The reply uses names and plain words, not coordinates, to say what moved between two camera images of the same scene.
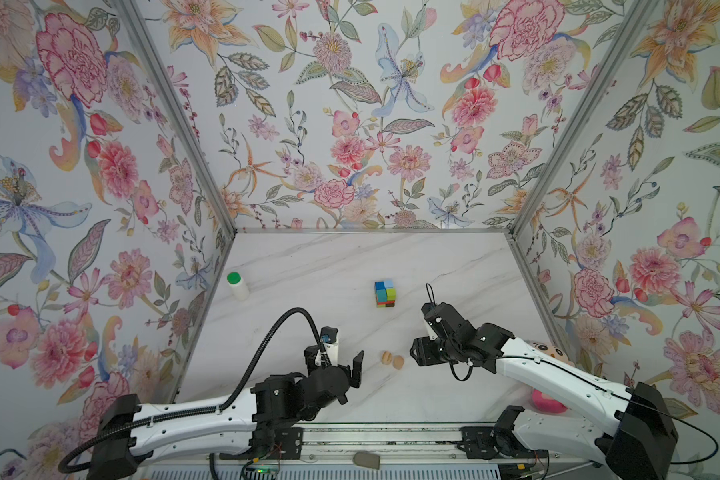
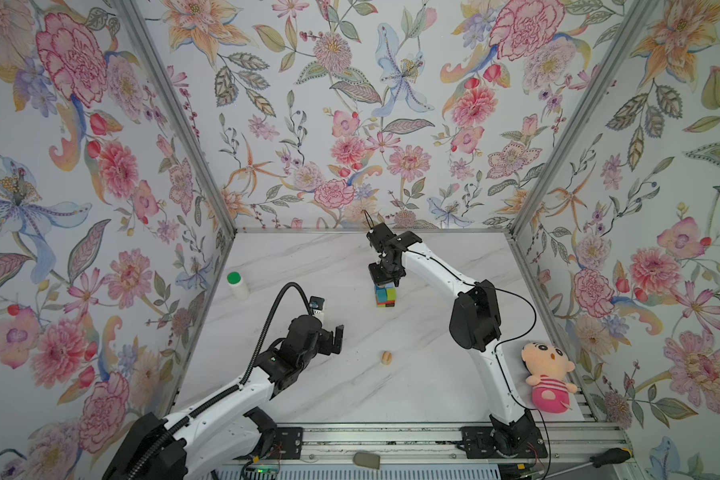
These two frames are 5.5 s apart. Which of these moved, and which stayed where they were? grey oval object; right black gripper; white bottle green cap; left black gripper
Moved: right black gripper; left black gripper
Stayed: grey oval object; white bottle green cap
